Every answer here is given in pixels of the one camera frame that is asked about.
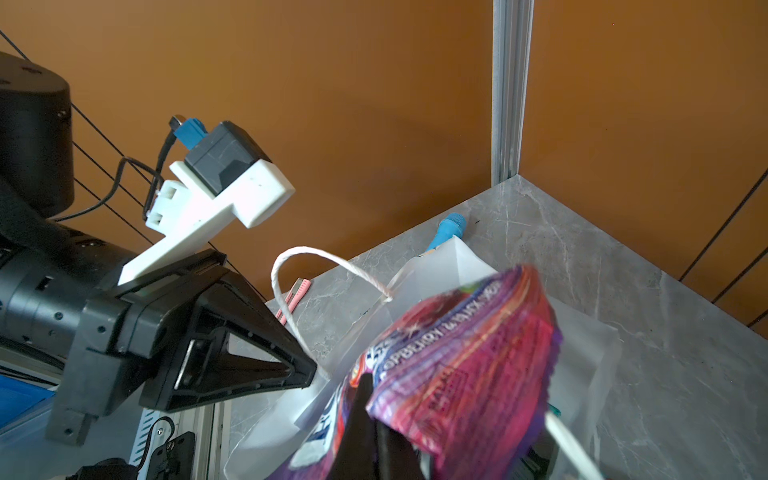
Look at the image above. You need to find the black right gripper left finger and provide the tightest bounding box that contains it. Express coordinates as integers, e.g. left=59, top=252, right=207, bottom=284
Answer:
left=327, top=374, right=377, bottom=480

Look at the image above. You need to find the floral paper gift bag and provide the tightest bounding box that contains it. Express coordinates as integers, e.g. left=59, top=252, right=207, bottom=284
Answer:
left=224, top=238, right=621, bottom=479

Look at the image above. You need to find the pink plastic clip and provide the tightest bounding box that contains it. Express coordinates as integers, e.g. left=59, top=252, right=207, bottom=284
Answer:
left=282, top=278, right=312, bottom=313

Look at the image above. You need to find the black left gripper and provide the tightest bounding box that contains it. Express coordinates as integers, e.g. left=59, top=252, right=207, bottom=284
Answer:
left=45, top=250, right=317, bottom=446

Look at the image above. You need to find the purple Fox's berries bag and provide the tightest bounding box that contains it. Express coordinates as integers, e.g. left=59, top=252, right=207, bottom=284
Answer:
left=274, top=264, right=562, bottom=479

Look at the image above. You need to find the aluminium frame rail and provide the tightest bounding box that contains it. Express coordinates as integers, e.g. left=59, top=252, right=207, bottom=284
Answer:
left=128, top=402, right=231, bottom=479

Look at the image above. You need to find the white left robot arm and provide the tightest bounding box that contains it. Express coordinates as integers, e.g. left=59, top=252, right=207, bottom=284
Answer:
left=1, top=54, right=317, bottom=446

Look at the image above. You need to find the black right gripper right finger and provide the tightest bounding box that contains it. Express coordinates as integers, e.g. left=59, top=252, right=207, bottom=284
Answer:
left=376, top=421, right=424, bottom=480

